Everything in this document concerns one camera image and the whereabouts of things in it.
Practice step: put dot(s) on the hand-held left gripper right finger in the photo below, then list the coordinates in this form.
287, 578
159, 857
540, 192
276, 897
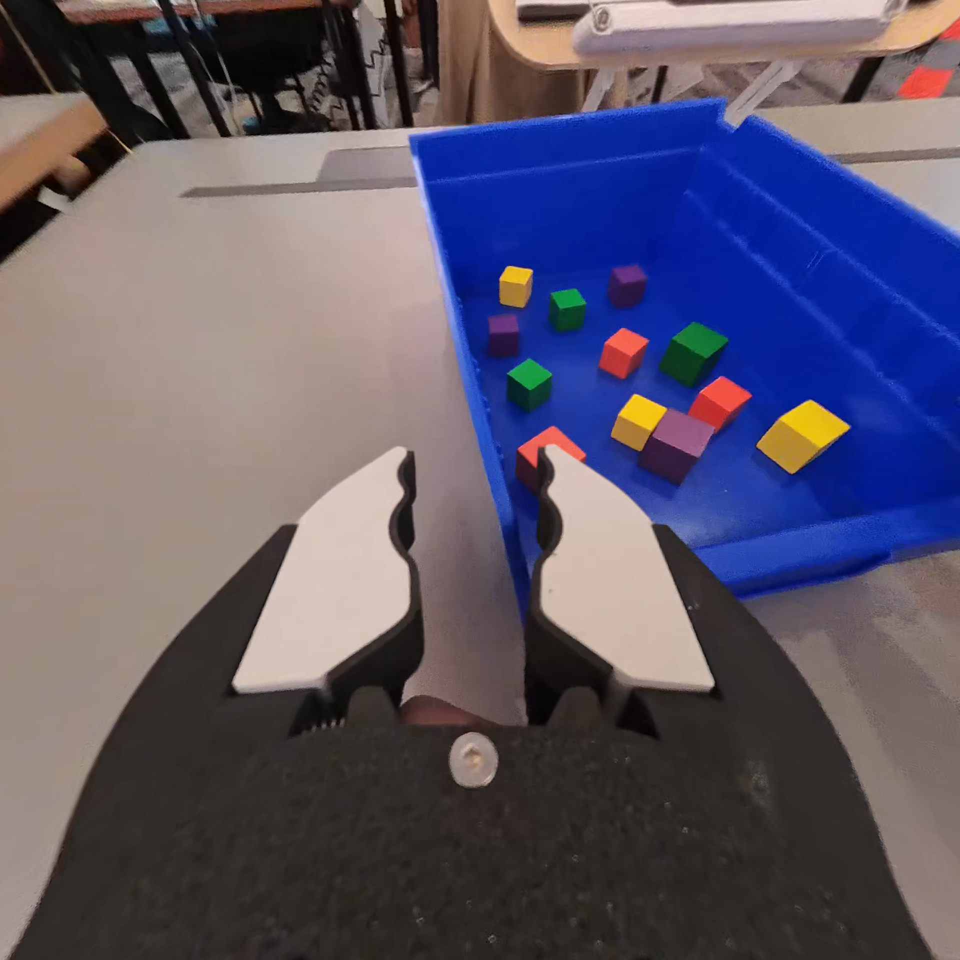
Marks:
619, 592

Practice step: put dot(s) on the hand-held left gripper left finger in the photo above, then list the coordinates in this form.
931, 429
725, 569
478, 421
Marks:
334, 592

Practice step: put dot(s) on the purple wooden cube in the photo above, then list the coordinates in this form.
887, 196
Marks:
675, 446
503, 335
627, 285

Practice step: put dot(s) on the red wooden cube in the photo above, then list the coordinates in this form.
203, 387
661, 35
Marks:
624, 352
555, 437
720, 403

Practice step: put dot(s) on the yellow wooden cube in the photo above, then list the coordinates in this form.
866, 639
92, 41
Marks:
802, 436
636, 420
516, 286

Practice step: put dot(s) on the blue plastic bin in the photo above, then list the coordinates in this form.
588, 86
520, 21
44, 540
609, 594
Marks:
787, 262

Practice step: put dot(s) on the brown wooden desk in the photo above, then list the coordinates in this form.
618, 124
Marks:
45, 142

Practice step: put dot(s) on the white metal stand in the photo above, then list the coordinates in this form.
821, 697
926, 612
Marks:
712, 30

